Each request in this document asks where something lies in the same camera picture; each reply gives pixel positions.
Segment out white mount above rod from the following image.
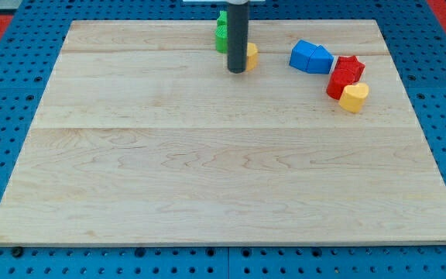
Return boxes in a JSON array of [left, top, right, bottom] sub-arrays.
[[182, 0, 265, 4]]

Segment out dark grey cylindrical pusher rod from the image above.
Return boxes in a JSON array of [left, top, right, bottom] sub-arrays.
[[227, 0, 249, 74]]

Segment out green star block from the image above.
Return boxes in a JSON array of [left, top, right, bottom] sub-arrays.
[[217, 10, 228, 27]]

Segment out green cylinder block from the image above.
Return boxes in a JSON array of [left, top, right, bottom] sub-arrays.
[[214, 25, 228, 53]]

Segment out yellow block behind rod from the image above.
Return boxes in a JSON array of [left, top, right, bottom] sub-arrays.
[[245, 43, 259, 71]]

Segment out blue cube block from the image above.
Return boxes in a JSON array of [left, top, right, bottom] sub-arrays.
[[289, 40, 317, 72]]

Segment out blue pentagon block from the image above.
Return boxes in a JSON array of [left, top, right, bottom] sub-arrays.
[[306, 45, 334, 74]]

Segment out red cylinder block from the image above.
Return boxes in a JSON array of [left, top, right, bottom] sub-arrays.
[[326, 69, 355, 100]]

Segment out red star block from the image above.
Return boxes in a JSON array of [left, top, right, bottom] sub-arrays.
[[334, 56, 365, 82]]

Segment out yellow heart block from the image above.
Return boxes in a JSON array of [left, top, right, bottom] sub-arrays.
[[338, 83, 369, 113]]

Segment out wooden board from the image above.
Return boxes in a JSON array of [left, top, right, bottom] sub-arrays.
[[0, 20, 446, 247]]

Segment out blue perforated base panel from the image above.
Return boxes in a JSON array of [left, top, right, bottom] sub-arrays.
[[0, 0, 446, 278]]

